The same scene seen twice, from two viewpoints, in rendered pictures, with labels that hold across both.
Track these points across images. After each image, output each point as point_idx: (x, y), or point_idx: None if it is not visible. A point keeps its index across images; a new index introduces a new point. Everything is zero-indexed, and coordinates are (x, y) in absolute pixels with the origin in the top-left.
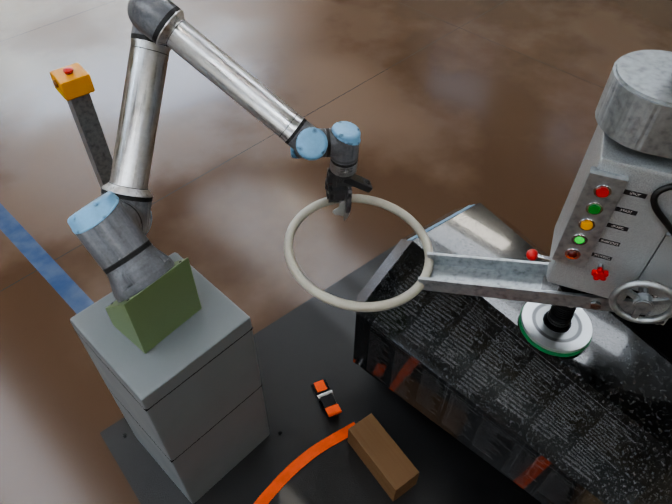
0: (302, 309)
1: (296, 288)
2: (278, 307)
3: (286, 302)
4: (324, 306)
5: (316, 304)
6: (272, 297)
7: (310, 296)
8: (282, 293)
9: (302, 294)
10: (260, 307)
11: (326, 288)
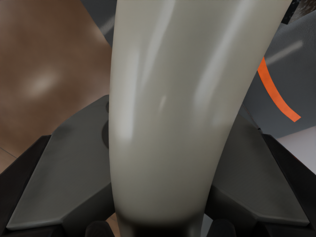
0: (111, 37)
1: (82, 38)
2: (106, 59)
3: (100, 51)
4: (108, 11)
5: (105, 20)
6: (94, 64)
7: (92, 24)
8: (89, 53)
9: (90, 33)
10: (106, 75)
11: (80, 2)
